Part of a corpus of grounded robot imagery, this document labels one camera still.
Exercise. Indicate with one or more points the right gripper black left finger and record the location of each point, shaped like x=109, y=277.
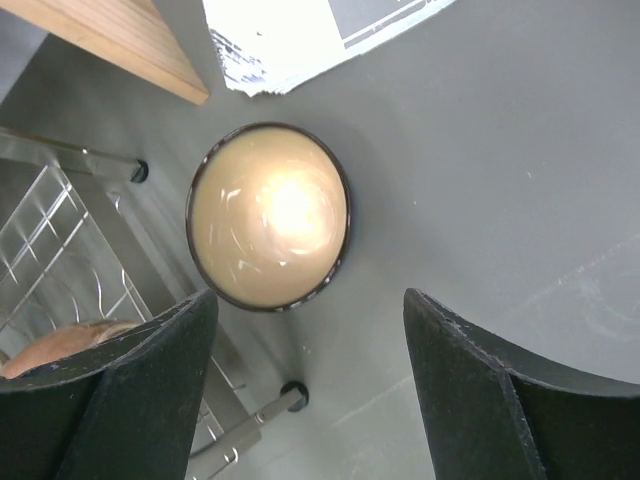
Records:
x=124, y=409

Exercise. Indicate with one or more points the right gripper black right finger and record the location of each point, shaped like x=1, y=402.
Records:
x=494, y=410

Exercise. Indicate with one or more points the pink speckled bowl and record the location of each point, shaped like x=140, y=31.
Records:
x=63, y=343

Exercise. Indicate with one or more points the small teal blue bowl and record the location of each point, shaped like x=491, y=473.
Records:
x=268, y=216

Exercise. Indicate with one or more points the steel two-tier dish rack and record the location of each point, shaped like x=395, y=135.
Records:
x=68, y=256

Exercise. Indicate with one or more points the wooden shelf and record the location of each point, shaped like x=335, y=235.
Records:
x=131, y=35

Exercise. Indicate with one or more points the grey booklet in plastic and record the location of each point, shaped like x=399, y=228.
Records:
x=272, y=47

